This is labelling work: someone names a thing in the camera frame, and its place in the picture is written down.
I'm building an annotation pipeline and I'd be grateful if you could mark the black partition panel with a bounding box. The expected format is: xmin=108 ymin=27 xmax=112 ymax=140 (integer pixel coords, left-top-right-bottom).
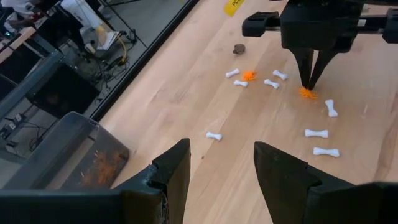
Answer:
xmin=29 ymin=63 xmax=101 ymax=119

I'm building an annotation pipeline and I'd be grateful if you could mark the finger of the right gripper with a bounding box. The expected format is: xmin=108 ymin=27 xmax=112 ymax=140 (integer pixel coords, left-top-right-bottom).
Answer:
xmin=291 ymin=49 xmax=314 ymax=90
xmin=308 ymin=51 xmax=338 ymax=91

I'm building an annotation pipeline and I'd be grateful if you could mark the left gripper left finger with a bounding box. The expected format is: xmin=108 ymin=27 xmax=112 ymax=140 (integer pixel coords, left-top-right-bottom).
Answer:
xmin=0 ymin=139 xmax=191 ymax=224

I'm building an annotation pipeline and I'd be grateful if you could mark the yellow floor cable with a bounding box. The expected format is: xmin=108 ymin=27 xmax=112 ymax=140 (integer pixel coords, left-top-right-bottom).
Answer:
xmin=116 ymin=33 xmax=129 ymax=65

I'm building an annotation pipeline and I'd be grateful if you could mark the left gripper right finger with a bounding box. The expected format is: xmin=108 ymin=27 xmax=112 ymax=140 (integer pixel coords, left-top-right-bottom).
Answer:
xmin=254 ymin=142 xmax=398 ymax=224

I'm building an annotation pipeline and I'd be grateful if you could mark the yellow table sticker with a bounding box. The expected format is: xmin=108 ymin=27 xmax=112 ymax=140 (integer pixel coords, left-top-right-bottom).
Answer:
xmin=223 ymin=0 xmax=245 ymax=18

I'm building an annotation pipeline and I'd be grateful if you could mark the person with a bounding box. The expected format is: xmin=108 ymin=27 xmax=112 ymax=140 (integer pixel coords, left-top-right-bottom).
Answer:
xmin=0 ymin=0 xmax=43 ymax=30

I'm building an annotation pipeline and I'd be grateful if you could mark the grey metal beam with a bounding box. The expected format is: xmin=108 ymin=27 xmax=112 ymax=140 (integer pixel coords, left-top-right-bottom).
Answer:
xmin=0 ymin=51 xmax=65 ymax=121

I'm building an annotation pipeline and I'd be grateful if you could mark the black table frame rail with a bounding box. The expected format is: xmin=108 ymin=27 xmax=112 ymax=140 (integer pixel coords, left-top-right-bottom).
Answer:
xmin=88 ymin=0 xmax=201 ymax=122

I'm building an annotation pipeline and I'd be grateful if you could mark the orange plastic toy spider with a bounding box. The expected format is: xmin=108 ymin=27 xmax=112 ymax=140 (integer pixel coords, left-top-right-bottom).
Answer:
xmin=298 ymin=86 xmax=318 ymax=100
xmin=242 ymin=70 xmax=257 ymax=82

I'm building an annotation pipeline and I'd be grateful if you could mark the dark grey plastic bin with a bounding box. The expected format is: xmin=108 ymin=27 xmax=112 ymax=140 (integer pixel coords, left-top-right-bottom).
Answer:
xmin=2 ymin=111 xmax=131 ymax=190

